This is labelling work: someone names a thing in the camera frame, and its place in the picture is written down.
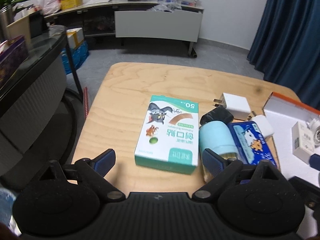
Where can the white plastic bag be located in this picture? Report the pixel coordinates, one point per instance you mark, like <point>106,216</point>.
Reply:
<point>49,7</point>

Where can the teal bandage box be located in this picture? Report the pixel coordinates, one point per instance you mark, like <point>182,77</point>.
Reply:
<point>169,138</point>

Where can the toothpick jar blue lid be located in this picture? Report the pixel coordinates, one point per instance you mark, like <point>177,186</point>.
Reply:
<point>216,136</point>

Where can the white rounded usb charger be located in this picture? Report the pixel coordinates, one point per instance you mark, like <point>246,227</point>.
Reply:
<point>263,124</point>

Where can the yellow cardboard box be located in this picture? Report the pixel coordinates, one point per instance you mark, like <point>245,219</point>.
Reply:
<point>69,4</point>

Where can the white foam box with tape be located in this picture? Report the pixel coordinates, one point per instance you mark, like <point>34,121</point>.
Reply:
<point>75,37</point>

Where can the white tv cabinet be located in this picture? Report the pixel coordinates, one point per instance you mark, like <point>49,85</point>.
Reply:
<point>137,19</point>

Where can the small white paper box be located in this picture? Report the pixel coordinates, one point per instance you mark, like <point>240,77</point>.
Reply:
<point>302,142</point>

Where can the purple decorated tin box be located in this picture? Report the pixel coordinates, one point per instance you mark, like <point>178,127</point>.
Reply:
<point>12,57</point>

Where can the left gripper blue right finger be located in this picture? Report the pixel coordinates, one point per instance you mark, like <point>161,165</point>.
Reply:
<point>213,163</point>

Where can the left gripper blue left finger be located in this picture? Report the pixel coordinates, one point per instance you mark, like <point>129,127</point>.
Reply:
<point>103,163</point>

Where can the blue tin box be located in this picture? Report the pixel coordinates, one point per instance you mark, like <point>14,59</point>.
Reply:
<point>250,143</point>

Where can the blue plastic bag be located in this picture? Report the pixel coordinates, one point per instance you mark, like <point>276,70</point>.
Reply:
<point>79,56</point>

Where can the steel thermos bottle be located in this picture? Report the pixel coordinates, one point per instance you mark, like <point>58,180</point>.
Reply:
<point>6,18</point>

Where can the white plug-in vaporizer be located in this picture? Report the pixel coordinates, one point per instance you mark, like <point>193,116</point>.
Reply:
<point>314,125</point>

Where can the black usb charger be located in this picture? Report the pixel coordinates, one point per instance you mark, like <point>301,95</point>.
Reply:
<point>219,113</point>

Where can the white square charger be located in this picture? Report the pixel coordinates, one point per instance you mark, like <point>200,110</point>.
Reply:
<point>238,106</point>

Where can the dark blue curtain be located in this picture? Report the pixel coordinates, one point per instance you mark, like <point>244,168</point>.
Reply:
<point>286,47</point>

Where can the beige paper cup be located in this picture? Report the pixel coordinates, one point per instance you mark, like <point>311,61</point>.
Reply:
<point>20,27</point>

